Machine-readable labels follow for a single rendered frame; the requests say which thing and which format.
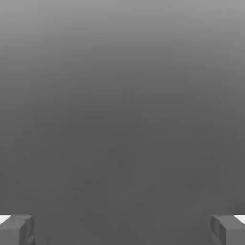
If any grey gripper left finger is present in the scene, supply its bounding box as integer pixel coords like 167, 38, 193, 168
0, 214, 36, 245

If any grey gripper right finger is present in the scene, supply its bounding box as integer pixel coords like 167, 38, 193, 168
209, 214, 245, 245

